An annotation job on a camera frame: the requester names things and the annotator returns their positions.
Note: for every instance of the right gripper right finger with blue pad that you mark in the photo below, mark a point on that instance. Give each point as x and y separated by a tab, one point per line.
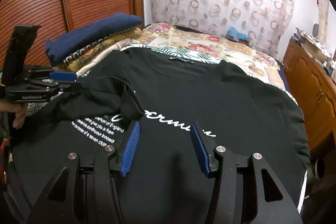
209	159

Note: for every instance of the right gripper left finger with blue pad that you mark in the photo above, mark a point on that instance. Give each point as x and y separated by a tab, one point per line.
125	149

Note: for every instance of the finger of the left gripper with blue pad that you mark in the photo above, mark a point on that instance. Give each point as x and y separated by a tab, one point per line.
63	76

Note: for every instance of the black printed t-shirt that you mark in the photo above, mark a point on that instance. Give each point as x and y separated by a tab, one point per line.
165	183

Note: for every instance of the person's left hand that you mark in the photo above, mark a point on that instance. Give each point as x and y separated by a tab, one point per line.
18	110

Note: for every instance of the gold patterned folded cloth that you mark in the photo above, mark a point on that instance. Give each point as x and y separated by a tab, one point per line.
77	61

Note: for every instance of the navy folded garment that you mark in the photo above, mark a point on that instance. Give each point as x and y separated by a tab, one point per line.
60	48

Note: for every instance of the floral bed blanket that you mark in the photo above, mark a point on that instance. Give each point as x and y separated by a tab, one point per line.
214	49

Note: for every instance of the cardboard box with blue cloth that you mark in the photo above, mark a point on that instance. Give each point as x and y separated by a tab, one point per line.
234	35

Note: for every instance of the wooden sideboard cabinet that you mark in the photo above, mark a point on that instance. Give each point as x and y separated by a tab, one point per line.
314	92

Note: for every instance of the open cardboard box with clutter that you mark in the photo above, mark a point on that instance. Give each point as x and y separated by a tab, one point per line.
313	46

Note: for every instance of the small round desk fan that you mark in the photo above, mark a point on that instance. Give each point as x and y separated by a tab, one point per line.
315	30

